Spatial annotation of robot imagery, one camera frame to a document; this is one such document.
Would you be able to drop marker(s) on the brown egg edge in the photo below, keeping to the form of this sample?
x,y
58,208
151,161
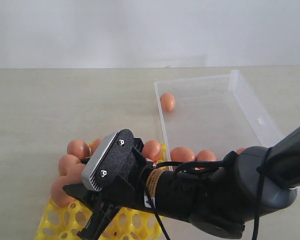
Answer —
x,y
150,161

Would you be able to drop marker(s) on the brown egg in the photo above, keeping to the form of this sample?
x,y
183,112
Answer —
x,y
152,150
167,101
206,156
78,148
240,150
58,195
74,173
182,154
95,144
66,162

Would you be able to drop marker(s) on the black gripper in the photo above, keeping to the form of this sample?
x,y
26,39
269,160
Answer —
x,y
147,189

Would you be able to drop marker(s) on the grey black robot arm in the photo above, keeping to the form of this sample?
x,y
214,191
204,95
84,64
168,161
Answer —
x,y
217,197

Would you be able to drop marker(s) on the clear plastic container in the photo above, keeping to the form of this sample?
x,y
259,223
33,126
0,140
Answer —
x,y
220,113

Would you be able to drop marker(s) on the yellow plastic egg tray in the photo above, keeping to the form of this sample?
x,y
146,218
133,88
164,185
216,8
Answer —
x,y
63,223

